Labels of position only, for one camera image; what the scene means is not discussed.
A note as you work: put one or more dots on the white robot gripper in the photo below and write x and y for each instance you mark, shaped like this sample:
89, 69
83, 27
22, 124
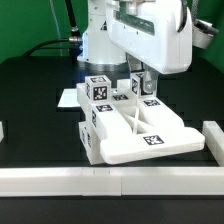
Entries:
159, 35

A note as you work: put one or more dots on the white tagged cube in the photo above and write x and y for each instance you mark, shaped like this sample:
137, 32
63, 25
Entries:
136, 80
98, 88

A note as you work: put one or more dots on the white chair back frame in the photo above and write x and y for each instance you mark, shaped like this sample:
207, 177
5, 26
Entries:
132, 128

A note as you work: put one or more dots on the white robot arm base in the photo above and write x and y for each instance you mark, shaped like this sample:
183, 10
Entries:
99, 53

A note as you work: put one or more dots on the white right rail barrier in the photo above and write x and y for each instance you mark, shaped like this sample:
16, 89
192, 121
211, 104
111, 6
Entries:
214, 138

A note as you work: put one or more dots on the white rail barrier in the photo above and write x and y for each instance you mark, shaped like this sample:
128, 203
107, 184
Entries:
125, 181
214, 138
1, 132

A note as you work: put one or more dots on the white front rail barrier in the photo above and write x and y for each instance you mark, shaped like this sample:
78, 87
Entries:
125, 181

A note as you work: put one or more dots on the white left rail barrier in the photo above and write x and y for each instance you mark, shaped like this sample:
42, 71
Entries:
1, 132

